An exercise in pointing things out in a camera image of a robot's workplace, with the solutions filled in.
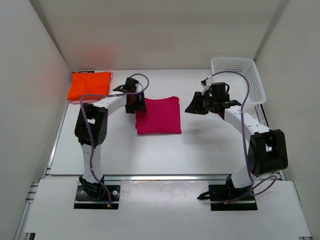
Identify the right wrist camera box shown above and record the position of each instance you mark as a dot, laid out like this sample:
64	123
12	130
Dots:
206	83

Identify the magenta t-shirt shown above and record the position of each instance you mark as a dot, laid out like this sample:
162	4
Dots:
162	116

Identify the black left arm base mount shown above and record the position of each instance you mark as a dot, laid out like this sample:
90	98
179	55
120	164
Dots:
93	196

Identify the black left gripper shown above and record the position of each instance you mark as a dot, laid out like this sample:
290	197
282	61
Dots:
136	105

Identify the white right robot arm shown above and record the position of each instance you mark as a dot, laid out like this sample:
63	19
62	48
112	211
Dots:
265	150

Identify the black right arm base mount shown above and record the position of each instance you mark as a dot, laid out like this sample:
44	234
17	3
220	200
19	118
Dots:
225	197

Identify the light pink t-shirt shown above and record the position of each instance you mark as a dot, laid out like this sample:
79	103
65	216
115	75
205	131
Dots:
112	75

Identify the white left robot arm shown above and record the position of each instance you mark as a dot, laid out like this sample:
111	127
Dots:
92	123

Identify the orange t-shirt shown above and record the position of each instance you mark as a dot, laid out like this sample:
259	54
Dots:
90	85

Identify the white perforated plastic basket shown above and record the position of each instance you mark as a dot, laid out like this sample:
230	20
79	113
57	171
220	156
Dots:
227	67

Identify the aluminium table edge rail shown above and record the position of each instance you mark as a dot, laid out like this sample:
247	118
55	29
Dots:
165	177

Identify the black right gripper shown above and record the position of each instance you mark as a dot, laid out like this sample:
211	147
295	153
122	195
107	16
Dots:
200	102

